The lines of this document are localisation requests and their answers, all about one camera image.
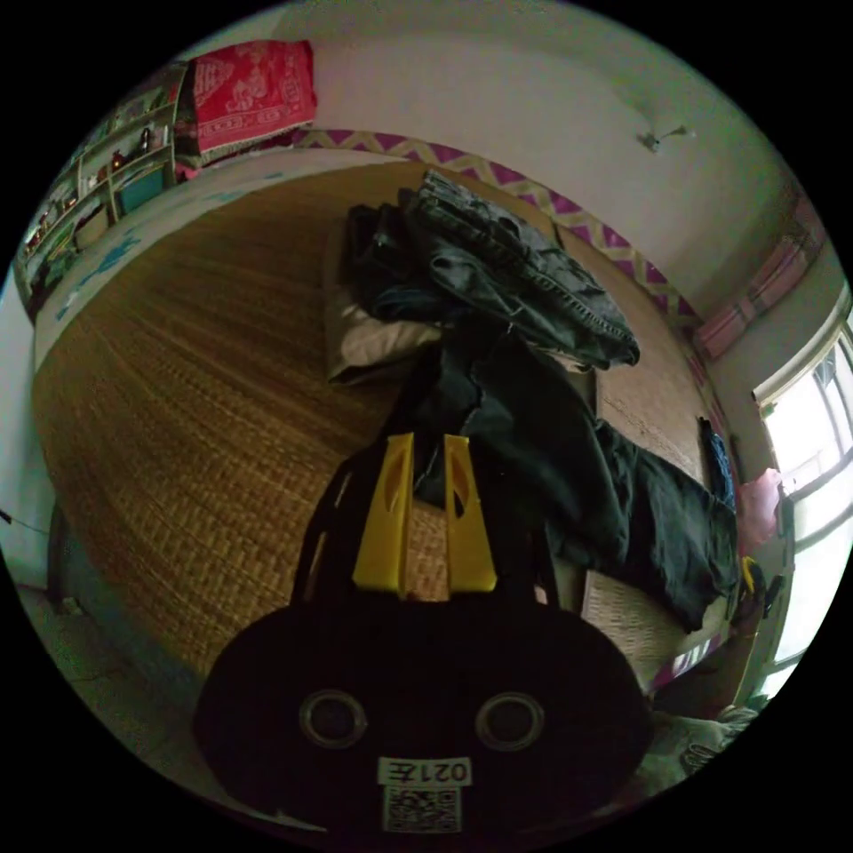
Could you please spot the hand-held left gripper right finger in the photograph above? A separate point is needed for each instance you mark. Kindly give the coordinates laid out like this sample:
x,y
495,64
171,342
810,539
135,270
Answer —
x,y
468,540

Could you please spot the window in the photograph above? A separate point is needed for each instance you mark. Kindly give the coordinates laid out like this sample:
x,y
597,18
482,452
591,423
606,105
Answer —
x,y
809,466

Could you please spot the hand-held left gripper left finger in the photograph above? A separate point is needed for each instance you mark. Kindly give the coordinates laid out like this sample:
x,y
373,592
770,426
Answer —
x,y
381,526

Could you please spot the red patterned blanket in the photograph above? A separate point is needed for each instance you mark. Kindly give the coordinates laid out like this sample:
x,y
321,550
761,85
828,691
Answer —
x,y
253,100

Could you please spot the ceiling fan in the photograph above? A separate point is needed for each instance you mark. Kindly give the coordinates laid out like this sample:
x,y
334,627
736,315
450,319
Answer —
x,y
660,136

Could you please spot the pink cloth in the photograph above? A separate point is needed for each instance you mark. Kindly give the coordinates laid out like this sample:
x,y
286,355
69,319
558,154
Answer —
x,y
760,500

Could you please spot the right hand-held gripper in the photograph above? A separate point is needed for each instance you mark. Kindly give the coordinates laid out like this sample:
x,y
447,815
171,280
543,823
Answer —
x,y
773,592

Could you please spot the shelf with items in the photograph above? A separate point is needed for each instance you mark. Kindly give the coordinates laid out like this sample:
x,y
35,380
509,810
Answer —
x,y
100,193

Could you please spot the blue garment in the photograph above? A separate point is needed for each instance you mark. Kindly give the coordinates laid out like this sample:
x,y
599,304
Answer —
x,y
718,460

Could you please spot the person's right hand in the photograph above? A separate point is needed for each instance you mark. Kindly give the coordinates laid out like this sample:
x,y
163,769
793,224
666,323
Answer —
x,y
746,614

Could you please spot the white pillow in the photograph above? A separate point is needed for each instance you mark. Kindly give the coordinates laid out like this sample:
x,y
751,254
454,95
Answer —
x,y
373,343

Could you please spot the person's right forearm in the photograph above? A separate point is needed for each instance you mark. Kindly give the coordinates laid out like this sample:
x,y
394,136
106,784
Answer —
x,y
713,673

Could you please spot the bed with woven mat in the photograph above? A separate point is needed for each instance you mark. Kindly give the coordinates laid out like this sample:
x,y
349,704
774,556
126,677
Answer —
x,y
200,433

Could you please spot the black pants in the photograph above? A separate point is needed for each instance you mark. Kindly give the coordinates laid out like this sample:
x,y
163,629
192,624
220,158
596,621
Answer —
x,y
553,466

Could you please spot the pile of clothes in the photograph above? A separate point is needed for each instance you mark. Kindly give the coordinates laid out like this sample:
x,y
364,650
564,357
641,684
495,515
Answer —
x,y
493,266

